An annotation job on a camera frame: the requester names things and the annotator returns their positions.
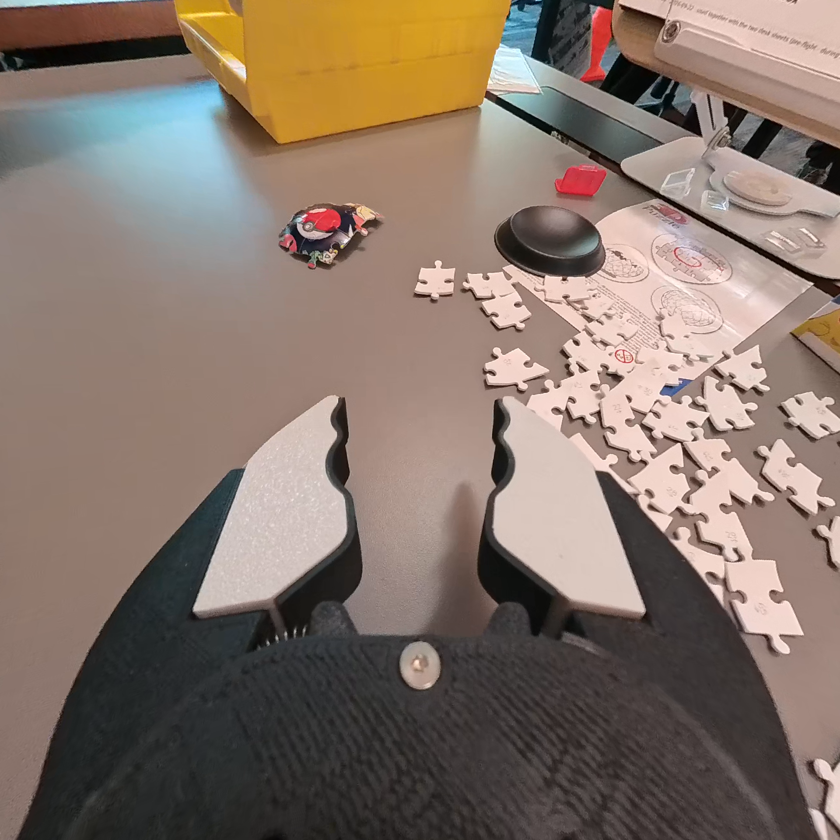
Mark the yellow plastic bin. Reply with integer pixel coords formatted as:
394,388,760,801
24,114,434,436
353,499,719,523
174,0,511,144

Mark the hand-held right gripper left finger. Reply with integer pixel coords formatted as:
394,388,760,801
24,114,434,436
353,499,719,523
192,395,363,631

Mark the pile of white puzzle pieces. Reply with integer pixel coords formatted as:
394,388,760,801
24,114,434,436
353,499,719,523
413,260,840,840

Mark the clear plastic bag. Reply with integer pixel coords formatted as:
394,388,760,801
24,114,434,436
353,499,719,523
486,42,542,96

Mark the black dome puzzle stand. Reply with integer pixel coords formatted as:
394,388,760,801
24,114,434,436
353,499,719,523
493,205,605,277

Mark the white instruction sheet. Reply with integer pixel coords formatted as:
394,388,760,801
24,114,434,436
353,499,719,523
505,199,815,395

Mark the black desk cable cover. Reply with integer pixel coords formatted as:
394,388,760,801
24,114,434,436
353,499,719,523
489,72,690,165

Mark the white monitor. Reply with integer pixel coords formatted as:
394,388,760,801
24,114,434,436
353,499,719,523
612,0,840,148

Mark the round white disc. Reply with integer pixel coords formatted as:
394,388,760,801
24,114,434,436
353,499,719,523
725,171,791,207

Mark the brown-edged table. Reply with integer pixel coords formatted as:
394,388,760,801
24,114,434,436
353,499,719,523
0,0,188,67

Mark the orange cone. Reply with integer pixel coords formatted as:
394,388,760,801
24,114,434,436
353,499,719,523
581,7,614,83

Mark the red plastic part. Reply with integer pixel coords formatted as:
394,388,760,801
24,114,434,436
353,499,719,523
554,165,608,196

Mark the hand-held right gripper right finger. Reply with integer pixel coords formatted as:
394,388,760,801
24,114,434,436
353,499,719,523
478,397,647,637

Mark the silver monitor stand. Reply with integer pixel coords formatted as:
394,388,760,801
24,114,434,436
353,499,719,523
620,92,840,280

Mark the colourful curved puzzle ball section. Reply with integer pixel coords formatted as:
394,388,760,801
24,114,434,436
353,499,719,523
279,202,385,269

